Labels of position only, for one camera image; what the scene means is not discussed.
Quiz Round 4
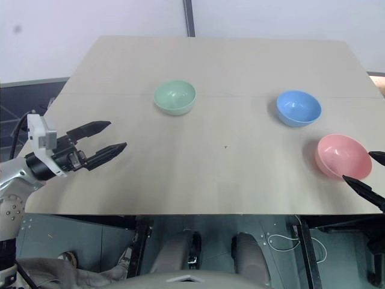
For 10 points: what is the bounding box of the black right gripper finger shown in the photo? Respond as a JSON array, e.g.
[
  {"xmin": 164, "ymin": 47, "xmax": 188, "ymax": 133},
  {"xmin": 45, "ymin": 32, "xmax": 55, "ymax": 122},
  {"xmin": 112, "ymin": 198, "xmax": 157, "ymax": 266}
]
[
  {"xmin": 342, "ymin": 175, "xmax": 385, "ymax": 213},
  {"xmin": 368, "ymin": 150, "xmax": 385, "ymax": 166}
]

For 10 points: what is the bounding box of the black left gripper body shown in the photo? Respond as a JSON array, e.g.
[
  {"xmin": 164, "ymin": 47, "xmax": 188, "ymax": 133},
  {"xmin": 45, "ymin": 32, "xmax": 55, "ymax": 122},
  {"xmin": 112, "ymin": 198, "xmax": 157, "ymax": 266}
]
[{"xmin": 51, "ymin": 134, "xmax": 91, "ymax": 173}]

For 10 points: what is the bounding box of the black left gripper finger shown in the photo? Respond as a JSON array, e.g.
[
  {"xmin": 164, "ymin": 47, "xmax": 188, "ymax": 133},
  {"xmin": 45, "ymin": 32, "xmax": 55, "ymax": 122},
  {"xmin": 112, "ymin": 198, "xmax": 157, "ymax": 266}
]
[
  {"xmin": 66, "ymin": 120, "xmax": 112, "ymax": 143},
  {"xmin": 85, "ymin": 141, "xmax": 128, "ymax": 172}
]

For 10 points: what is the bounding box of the pink red bowl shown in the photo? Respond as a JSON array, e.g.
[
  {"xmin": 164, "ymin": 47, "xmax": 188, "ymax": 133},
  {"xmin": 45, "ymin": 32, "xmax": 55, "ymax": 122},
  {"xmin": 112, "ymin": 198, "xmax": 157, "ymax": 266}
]
[{"xmin": 315, "ymin": 134, "xmax": 373, "ymax": 180}]

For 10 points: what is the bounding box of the light wooden board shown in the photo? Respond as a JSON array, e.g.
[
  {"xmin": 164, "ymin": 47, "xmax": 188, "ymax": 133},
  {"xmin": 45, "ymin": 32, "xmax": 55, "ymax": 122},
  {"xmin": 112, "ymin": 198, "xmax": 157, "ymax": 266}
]
[{"xmin": 368, "ymin": 75, "xmax": 385, "ymax": 100}]

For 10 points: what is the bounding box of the dark blue panel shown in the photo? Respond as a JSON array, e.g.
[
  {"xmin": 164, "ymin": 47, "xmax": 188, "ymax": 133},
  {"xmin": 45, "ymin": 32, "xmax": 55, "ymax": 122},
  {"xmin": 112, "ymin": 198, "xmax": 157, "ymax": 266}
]
[{"xmin": 0, "ymin": 77, "xmax": 70, "ymax": 159}]

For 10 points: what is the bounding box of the black table leg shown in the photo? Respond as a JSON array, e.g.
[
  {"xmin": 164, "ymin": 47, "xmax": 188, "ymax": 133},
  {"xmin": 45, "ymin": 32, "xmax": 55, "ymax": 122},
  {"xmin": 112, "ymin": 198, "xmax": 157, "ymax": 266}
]
[
  {"xmin": 128, "ymin": 216, "xmax": 155, "ymax": 279},
  {"xmin": 296, "ymin": 216, "xmax": 325, "ymax": 289}
]

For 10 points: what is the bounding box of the green bowl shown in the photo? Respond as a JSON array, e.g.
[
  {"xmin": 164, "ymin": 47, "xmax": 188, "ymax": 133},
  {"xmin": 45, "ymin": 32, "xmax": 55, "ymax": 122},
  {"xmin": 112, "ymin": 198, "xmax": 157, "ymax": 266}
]
[{"xmin": 153, "ymin": 79, "xmax": 197, "ymax": 116}]

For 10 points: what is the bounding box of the blue bowl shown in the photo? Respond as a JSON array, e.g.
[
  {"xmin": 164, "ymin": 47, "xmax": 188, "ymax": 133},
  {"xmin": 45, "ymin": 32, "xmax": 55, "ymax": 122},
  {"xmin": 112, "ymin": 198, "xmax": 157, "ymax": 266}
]
[{"xmin": 276, "ymin": 90, "xmax": 322, "ymax": 128}]

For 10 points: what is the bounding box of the grey robot leg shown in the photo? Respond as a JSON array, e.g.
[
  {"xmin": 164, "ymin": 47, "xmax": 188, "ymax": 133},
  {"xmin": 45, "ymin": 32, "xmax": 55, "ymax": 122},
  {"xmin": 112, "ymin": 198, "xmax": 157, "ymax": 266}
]
[{"xmin": 230, "ymin": 231, "xmax": 272, "ymax": 279}]

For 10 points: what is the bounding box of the grey robot torso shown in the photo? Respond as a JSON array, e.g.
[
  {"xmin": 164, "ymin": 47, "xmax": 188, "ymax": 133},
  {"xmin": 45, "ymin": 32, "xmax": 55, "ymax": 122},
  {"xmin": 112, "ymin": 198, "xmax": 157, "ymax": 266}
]
[{"xmin": 119, "ymin": 269, "xmax": 273, "ymax": 289}]

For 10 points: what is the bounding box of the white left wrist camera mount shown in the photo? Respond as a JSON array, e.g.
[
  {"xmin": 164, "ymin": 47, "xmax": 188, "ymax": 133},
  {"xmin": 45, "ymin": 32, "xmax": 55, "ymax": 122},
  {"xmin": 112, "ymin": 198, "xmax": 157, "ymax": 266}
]
[{"xmin": 26, "ymin": 113, "xmax": 67, "ymax": 178}]

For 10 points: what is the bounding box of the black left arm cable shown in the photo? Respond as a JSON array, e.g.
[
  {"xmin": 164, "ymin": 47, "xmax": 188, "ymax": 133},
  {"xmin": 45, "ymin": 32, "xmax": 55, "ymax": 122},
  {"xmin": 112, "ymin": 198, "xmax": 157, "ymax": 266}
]
[{"xmin": 8, "ymin": 110, "xmax": 34, "ymax": 160}]

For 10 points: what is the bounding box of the white floor cable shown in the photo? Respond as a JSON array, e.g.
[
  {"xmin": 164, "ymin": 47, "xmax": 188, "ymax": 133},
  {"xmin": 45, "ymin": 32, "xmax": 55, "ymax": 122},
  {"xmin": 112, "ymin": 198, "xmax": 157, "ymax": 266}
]
[{"xmin": 266, "ymin": 234, "xmax": 328, "ymax": 263}]

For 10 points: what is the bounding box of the dark vertical wall post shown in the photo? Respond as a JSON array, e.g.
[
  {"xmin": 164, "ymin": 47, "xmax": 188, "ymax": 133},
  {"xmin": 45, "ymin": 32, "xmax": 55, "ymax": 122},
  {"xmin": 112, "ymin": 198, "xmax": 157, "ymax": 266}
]
[{"xmin": 182, "ymin": 0, "xmax": 196, "ymax": 37}]

